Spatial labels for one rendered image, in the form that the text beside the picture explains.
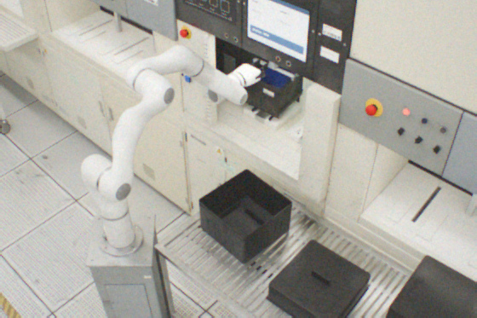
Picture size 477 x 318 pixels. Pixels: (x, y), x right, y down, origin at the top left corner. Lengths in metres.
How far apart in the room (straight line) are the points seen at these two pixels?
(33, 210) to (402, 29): 2.66
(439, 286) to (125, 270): 1.23
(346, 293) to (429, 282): 0.31
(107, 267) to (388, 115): 1.27
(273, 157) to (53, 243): 1.57
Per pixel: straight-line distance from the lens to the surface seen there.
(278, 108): 2.50
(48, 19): 3.64
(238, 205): 2.35
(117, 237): 2.20
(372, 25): 1.76
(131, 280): 2.31
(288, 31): 1.97
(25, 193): 3.75
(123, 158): 1.95
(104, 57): 3.28
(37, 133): 4.21
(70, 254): 3.30
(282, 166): 2.40
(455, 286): 1.95
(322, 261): 2.08
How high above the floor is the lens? 2.52
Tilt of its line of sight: 41 degrees down
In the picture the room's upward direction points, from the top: straight up
